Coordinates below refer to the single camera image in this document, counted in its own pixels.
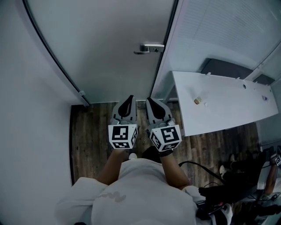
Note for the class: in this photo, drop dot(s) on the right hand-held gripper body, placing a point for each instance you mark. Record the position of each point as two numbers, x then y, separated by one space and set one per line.
166 136

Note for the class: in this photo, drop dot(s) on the long white desk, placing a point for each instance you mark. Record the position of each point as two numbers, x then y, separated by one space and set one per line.
219 109

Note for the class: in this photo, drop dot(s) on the person's left white shoe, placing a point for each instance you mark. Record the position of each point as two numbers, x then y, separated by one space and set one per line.
132 156

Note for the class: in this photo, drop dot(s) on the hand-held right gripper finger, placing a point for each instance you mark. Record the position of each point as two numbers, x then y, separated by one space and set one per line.
150 114
165 113

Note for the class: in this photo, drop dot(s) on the small beige roll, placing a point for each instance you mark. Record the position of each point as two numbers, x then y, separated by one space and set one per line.
198 100

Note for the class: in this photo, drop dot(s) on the glass partition with white blinds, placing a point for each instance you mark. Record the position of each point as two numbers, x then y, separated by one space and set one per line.
219 26
274 63

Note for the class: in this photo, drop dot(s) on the person's right forearm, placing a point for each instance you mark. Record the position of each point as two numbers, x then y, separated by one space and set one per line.
173 173

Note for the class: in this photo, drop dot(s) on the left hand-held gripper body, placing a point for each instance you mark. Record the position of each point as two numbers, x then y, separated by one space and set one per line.
121 136

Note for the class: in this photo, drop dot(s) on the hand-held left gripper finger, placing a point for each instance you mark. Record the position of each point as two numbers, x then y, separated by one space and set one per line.
133 112
117 111

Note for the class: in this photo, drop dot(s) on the person's white shirt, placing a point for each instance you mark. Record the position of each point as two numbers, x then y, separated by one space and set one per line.
142 186

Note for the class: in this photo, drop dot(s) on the person's left forearm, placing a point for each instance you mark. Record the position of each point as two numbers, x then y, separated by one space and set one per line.
112 169

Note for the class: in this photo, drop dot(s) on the person's black trousers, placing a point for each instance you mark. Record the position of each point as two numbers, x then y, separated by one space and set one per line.
151 154

